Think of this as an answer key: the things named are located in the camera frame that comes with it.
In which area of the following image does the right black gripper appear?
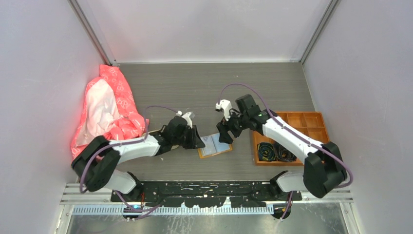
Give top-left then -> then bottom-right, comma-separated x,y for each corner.
217,106 -> 249,144

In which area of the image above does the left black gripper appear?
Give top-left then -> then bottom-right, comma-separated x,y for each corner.
172,124 -> 205,149

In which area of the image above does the orange leather card holder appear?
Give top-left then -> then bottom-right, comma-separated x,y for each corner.
198,133 -> 232,159

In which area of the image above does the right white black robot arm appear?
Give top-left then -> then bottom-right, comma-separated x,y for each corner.
215,94 -> 352,200

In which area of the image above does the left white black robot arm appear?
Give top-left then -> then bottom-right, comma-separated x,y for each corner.
71,117 -> 205,201

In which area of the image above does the rolled dark belt left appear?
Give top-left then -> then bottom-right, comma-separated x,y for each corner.
257,142 -> 276,162

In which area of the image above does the rolled dark belt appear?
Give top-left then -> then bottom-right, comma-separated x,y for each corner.
274,142 -> 297,162
257,142 -> 276,162

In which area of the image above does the orange wooden compartment tray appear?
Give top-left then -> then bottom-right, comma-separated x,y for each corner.
252,112 -> 330,166

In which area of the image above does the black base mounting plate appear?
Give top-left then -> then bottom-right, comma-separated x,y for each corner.
111,181 -> 302,218

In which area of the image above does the rolled dark belt right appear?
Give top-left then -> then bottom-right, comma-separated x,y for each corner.
274,142 -> 297,162

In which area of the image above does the pink white crumpled cloth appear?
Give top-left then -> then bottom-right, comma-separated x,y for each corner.
70,65 -> 149,158

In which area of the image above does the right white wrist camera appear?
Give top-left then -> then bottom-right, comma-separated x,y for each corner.
215,99 -> 232,121

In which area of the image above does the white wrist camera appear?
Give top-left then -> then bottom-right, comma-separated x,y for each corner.
215,99 -> 232,121
176,111 -> 195,128

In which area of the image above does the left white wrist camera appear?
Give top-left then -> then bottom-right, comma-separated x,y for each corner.
176,111 -> 195,128

